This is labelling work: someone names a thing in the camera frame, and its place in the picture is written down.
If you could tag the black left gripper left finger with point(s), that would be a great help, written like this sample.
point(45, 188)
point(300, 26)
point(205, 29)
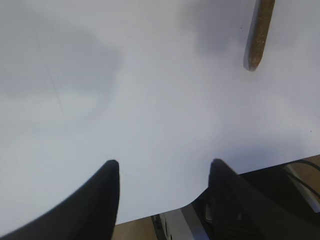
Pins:
point(90, 213)

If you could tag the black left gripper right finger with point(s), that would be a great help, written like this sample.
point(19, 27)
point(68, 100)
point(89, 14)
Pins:
point(241, 212)

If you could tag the gold glitter pen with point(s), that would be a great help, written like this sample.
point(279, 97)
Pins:
point(258, 33)

